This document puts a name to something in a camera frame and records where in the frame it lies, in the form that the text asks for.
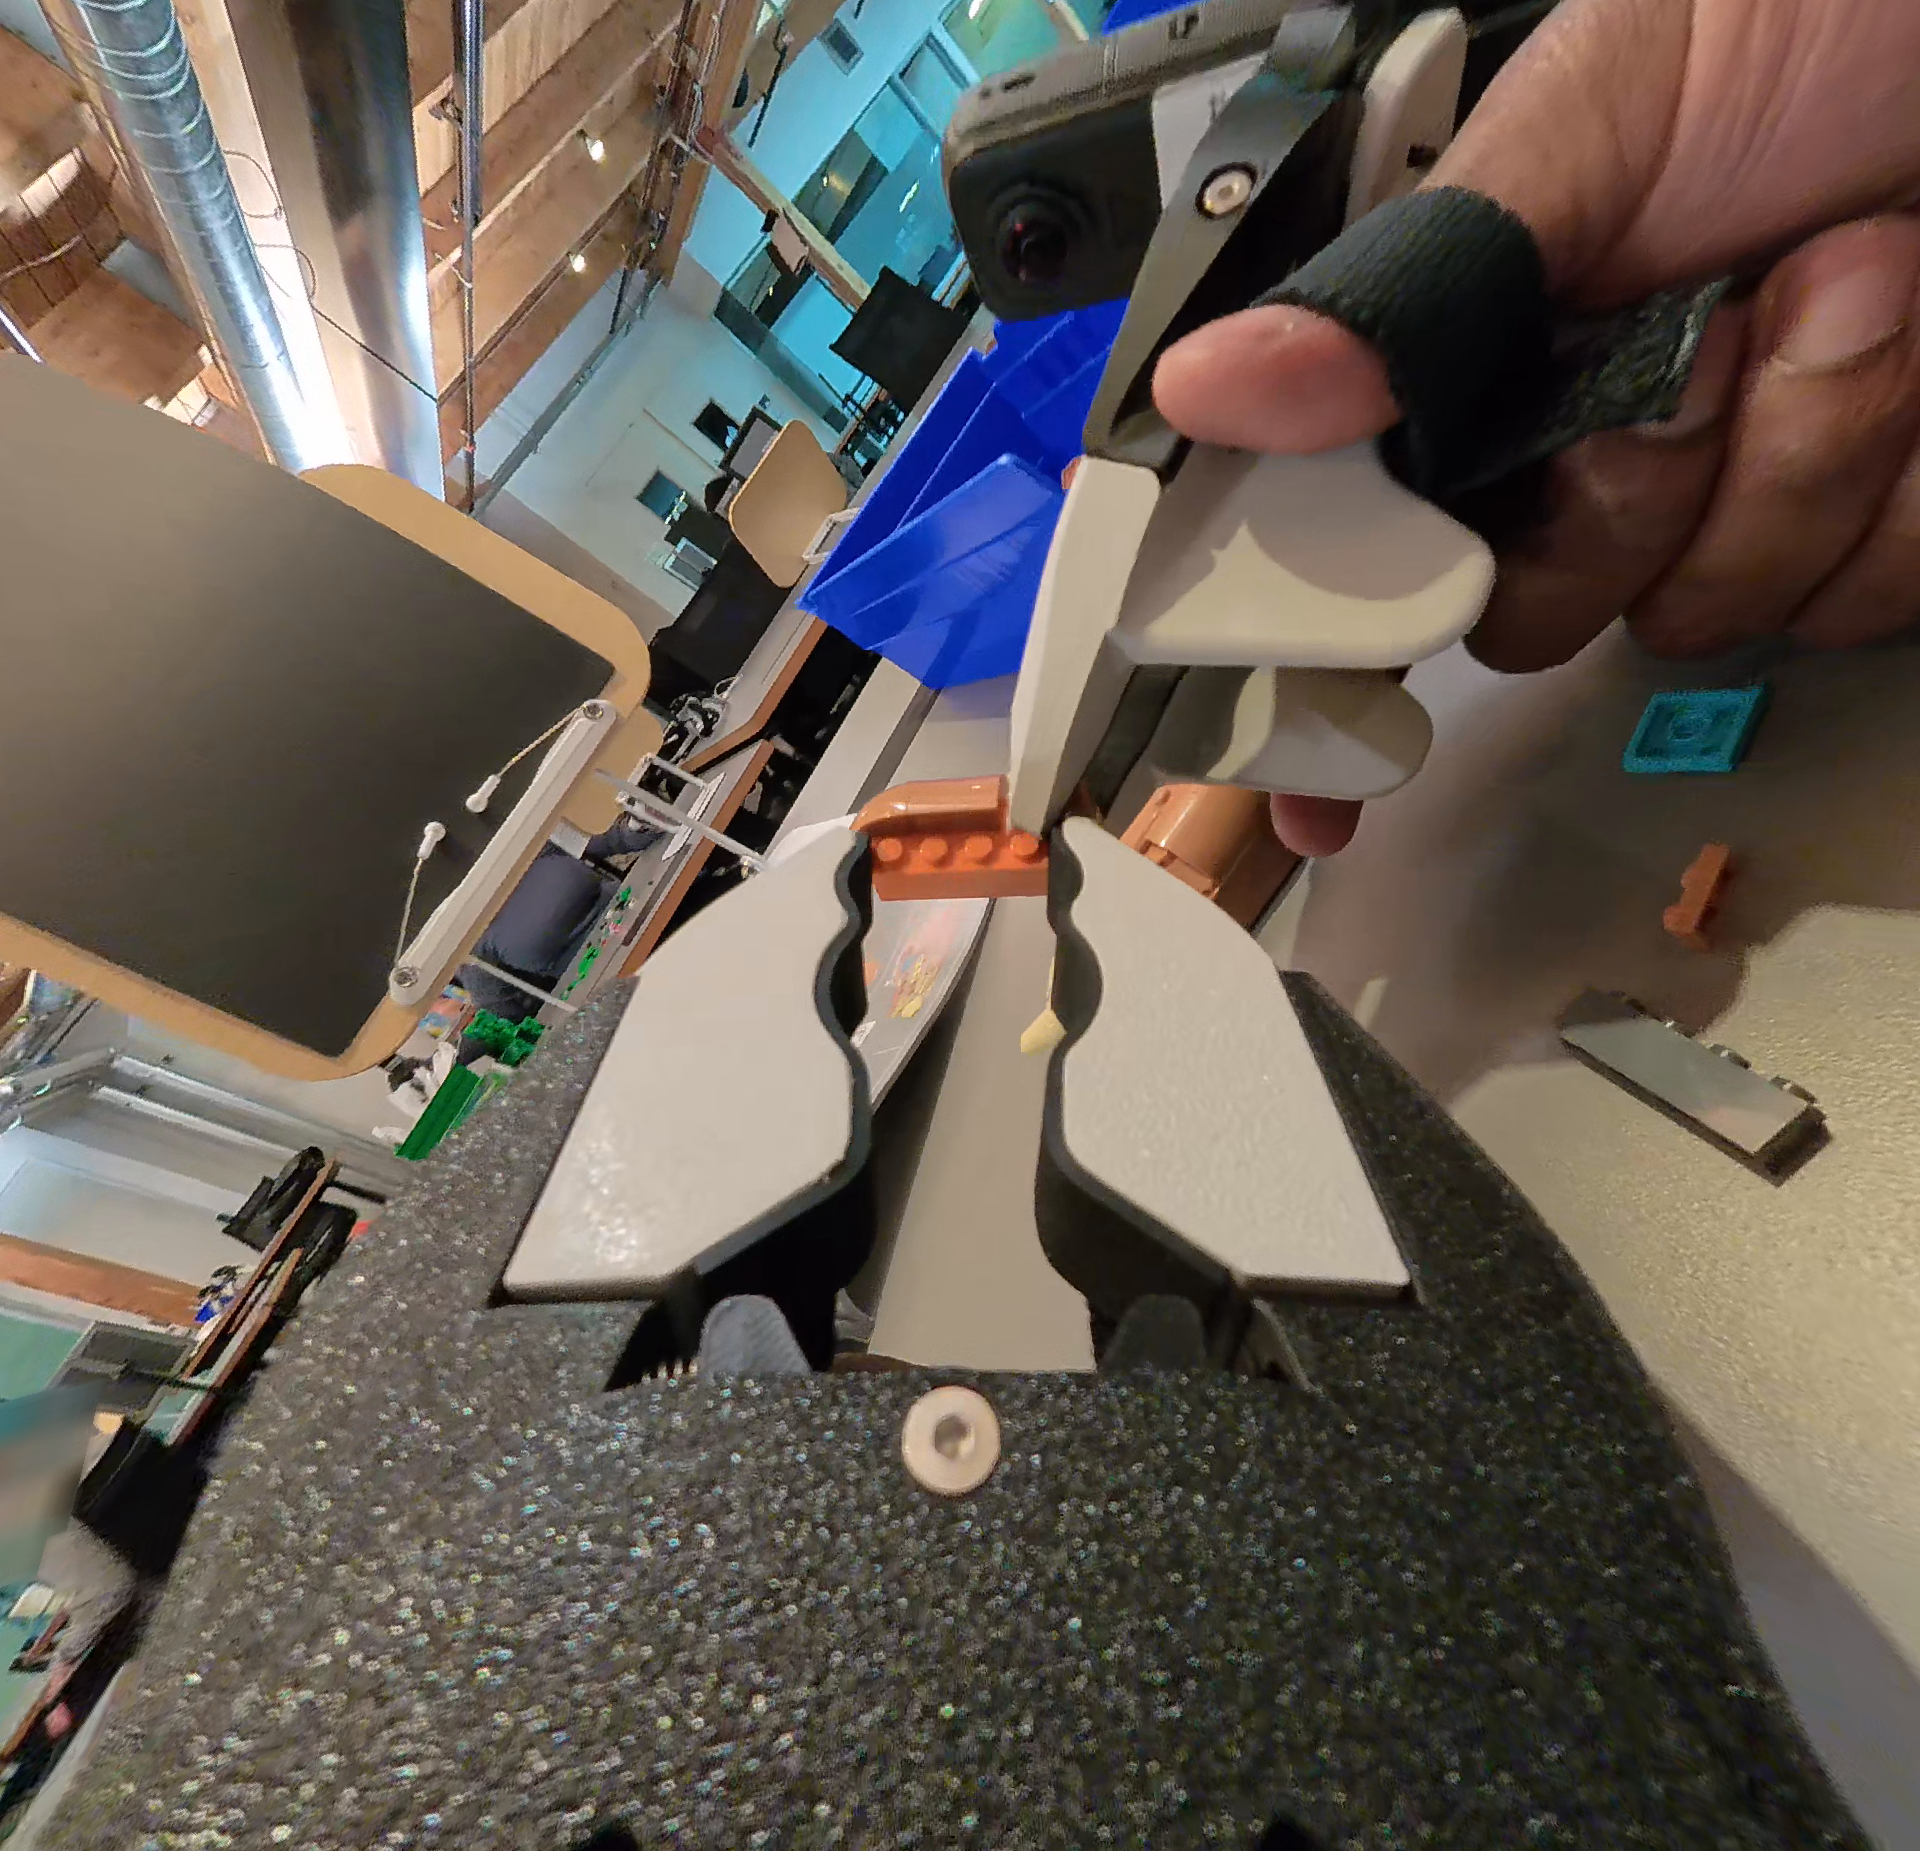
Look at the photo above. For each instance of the black wood-rimmed board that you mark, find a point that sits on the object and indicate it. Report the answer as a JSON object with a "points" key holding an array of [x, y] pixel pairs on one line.
{"points": [[270, 709]]}

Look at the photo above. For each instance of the small brown toy brick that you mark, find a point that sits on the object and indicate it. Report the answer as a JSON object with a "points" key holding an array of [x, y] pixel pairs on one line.
{"points": [[1700, 900]]}

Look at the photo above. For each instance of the grey toy plate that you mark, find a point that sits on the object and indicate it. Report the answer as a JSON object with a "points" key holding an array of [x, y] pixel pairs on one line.
{"points": [[1695, 1078]]}

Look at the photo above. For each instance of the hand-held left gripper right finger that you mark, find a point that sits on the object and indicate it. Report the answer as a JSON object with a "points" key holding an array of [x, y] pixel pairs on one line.
{"points": [[1214, 1101]]}

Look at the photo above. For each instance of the green toy bricks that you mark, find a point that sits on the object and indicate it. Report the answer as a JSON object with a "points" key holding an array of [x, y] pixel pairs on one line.
{"points": [[465, 1087]]}

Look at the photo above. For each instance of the brown toy brick model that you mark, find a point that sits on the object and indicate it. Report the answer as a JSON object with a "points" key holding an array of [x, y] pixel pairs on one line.
{"points": [[1214, 848]]}

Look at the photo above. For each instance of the person's right hand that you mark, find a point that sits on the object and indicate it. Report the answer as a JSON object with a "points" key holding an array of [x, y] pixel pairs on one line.
{"points": [[1724, 125]]}

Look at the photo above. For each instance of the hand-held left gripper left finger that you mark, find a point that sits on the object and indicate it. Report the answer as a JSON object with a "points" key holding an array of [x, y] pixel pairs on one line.
{"points": [[706, 1101]]}

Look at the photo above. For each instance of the small cream toy piece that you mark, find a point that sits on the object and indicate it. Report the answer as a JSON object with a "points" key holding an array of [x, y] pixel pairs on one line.
{"points": [[1042, 1036]]}

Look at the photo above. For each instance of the open instruction booklet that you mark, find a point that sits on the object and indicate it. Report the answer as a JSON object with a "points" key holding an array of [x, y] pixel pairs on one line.
{"points": [[915, 980]]}

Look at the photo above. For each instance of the wooden chair back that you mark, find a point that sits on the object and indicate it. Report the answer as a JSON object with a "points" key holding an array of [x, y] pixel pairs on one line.
{"points": [[782, 501]]}

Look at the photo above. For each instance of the teal toy plate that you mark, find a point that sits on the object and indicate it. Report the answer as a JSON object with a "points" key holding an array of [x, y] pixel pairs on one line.
{"points": [[1695, 726]]}

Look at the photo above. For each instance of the black monitor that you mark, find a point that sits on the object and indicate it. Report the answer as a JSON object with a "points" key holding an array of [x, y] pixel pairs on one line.
{"points": [[900, 336]]}

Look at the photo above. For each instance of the long silver ventilation duct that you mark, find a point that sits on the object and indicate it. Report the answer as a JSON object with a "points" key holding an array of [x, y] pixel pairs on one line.
{"points": [[178, 186]]}

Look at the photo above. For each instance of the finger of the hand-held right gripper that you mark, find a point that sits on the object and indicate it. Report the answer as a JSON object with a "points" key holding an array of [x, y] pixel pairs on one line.
{"points": [[1080, 636]]}

